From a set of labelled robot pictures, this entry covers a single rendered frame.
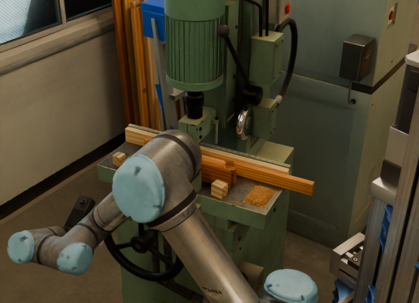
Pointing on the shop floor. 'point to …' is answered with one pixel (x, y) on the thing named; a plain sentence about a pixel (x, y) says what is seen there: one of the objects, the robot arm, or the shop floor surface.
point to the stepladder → (155, 24)
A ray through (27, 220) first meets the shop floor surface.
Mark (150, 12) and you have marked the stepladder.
